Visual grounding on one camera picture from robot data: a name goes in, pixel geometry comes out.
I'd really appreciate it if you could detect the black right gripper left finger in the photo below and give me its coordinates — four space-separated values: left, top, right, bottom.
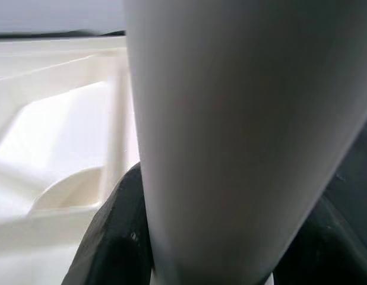
61 161 154 285

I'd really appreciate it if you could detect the white plastic table leg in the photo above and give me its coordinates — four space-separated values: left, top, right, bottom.
122 0 367 285

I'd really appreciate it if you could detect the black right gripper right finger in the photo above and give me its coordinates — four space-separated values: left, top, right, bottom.
272 195 367 285

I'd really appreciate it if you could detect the white plastic table top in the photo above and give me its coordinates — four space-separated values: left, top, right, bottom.
0 37 143 285

